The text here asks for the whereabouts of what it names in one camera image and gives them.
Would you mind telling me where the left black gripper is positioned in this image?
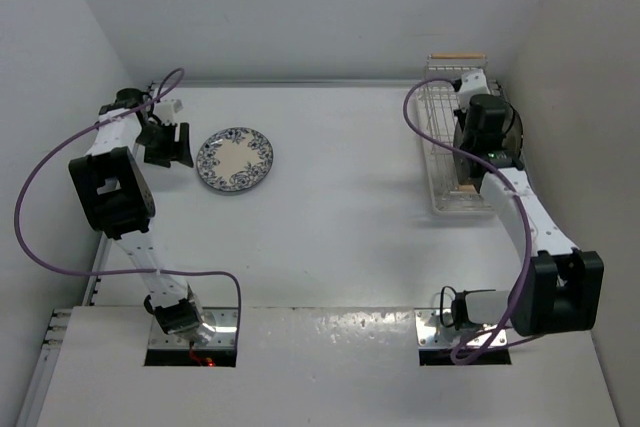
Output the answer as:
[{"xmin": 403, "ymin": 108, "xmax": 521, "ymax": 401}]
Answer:
[{"xmin": 135, "ymin": 120, "xmax": 193, "ymax": 168}]

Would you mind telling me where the black patterned rim plate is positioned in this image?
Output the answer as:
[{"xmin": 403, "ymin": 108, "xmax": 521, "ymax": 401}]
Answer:
[{"xmin": 502, "ymin": 105, "xmax": 524, "ymax": 161}]

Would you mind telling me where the brown rim cream plate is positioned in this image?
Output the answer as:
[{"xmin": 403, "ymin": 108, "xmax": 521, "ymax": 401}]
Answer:
[{"xmin": 453, "ymin": 117, "xmax": 483, "ymax": 190}]

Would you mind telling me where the blue floral ceramic plate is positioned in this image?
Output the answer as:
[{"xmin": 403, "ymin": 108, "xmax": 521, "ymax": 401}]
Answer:
[{"xmin": 195, "ymin": 127, "xmax": 274, "ymax": 193}]

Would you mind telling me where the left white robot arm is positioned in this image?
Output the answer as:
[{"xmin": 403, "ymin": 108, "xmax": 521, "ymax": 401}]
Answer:
[{"xmin": 69, "ymin": 88, "xmax": 214, "ymax": 346}]

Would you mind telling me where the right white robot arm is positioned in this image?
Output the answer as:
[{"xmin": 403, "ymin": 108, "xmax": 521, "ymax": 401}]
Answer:
[{"xmin": 449, "ymin": 93, "xmax": 604, "ymax": 336}]

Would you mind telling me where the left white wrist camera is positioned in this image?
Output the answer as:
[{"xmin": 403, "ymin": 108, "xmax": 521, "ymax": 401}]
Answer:
[{"xmin": 154, "ymin": 99, "xmax": 183, "ymax": 125}]

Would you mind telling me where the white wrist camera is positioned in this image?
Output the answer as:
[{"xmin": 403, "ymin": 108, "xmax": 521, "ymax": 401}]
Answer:
[
  {"xmin": 154, "ymin": 99, "xmax": 183, "ymax": 125},
  {"xmin": 454, "ymin": 69, "xmax": 491, "ymax": 97}
]

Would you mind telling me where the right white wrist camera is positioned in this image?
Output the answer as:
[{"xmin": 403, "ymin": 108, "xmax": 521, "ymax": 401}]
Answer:
[{"xmin": 454, "ymin": 69, "xmax": 491, "ymax": 97}]

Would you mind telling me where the white wire dish rack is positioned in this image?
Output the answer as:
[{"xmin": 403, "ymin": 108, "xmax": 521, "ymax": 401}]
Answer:
[{"xmin": 417, "ymin": 50, "xmax": 504, "ymax": 212}]

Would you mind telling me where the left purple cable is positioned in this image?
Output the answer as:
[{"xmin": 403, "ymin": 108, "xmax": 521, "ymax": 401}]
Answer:
[{"xmin": 13, "ymin": 67, "xmax": 242, "ymax": 343}]

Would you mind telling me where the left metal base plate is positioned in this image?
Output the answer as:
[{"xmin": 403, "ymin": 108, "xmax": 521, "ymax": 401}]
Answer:
[{"xmin": 147, "ymin": 307, "xmax": 238, "ymax": 350}]

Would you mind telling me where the metal base plate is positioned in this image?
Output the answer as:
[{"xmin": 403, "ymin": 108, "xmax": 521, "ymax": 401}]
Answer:
[
  {"xmin": 147, "ymin": 307, "xmax": 238, "ymax": 350},
  {"xmin": 414, "ymin": 307, "xmax": 496, "ymax": 351}
]

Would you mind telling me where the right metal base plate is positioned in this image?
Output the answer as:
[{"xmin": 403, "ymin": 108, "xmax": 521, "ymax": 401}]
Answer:
[{"xmin": 414, "ymin": 307, "xmax": 496, "ymax": 351}]

